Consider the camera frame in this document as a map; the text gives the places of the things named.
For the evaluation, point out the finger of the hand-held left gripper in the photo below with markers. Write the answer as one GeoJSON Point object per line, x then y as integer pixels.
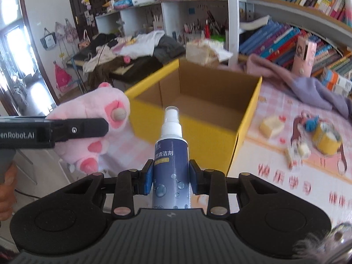
{"type": "Point", "coordinates": [79, 129]}

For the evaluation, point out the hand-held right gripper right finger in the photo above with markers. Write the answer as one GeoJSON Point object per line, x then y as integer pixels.
{"type": "Point", "coordinates": [194, 178]}

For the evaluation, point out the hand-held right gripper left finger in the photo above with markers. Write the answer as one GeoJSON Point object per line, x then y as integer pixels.
{"type": "Point", "coordinates": [148, 176]}

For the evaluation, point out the pink plush toy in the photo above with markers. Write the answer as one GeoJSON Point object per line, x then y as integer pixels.
{"type": "Point", "coordinates": [82, 110]}

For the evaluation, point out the blue white spray bottle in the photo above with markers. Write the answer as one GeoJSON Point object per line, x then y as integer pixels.
{"type": "Point", "coordinates": [170, 165]}

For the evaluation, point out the yellow cardboard box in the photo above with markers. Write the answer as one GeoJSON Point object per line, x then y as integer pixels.
{"type": "Point", "coordinates": [214, 150]}

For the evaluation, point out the small clear plastic packet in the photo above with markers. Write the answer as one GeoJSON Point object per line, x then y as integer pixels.
{"type": "Point", "coordinates": [290, 156]}

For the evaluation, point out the white charger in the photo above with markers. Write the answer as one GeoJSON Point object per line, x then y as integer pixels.
{"type": "Point", "coordinates": [302, 150]}

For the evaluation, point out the yellow tape roll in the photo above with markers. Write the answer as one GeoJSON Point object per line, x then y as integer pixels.
{"type": "Point", "coordinates": [324, 143]}

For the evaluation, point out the person's left hand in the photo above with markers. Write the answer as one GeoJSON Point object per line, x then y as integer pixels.
{"type": "Point", "coordinates": [7, 198]}

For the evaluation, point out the pink backpack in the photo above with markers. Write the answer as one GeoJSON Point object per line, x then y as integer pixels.
{"type": "Point", "coordinates": [63, 77]}

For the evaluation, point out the pink printed desk mat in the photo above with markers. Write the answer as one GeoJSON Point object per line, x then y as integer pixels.
{"type": "Point", "coordinates": [275, 176]}

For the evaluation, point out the small pink ball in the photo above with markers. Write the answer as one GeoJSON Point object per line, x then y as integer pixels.
{"type": "Point", "coordinates": [126, 59]}

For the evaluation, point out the small pink handbag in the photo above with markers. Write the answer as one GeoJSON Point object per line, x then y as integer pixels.
{"type": "Point", "coordinates": [84, 42]}

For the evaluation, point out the black garment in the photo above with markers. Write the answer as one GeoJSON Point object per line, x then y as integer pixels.
{"type": "Point", "coordinates": [99, 42]}

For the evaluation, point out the small cream box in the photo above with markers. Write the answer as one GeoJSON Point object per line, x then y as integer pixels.
{"type": "Point", "coordinates": [271, 128]}

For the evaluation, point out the dark tote bag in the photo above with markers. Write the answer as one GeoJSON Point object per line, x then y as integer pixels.
{"type": "Point", "coordinates": [48, 41]}

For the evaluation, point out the floral hanging bag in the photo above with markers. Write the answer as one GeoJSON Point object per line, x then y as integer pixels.
{"type": "Point", "coordinates": [60, 31]}
{"type": "Point", "coordinates": [71, 33]}

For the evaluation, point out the white t-shirt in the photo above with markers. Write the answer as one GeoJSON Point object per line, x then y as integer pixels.
{"type": "Point", "coordinates": [140, 42]}

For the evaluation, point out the grey garment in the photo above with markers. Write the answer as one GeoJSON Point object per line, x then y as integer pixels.
{"type": "Point", "coordinates": [169, 48]}

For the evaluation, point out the cream tissue package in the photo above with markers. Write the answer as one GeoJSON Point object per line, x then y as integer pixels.
{"type": "Point", "coordinates": [203, 52]}

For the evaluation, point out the small hanging plush toy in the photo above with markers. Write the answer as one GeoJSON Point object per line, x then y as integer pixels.
{"type": "Point", "coordinates": [86, 2]}

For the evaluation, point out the small blue toy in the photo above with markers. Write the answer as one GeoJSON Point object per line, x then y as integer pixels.
{"type": "Point", "coordinates": [310, 123]}

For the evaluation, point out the blue wipes pack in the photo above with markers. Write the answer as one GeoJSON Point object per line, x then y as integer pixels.
{"type": "Point", "coordinates": [123, 3]}

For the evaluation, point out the grey fluffy cuff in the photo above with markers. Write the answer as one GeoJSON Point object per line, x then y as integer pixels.
{"type": "Point", "coordinates": [316, 244]}

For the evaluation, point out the purple cloth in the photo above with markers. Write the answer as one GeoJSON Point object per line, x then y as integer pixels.
{"type": "Point", "coordinates": [302, 88]}

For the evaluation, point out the red bottle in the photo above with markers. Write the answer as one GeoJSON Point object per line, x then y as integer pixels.
{"type": "Point", "coordinates": [207, 31]}

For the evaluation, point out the pen holder with pens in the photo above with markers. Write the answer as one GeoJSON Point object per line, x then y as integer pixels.
{"type": "Point", "coordinates": [198, 30]}

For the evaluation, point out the pink carton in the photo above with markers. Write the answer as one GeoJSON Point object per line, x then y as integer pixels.
{"type": "Point", "coordinates": [302, 57]}

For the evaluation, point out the white bookshelf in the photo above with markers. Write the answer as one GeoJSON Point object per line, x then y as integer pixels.
{"type": "Point", "coordinates": [232, 19]}

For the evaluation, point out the white orange carton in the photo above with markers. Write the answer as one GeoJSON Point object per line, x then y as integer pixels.
{"type": "Point", "coordinates": [338, 82]}

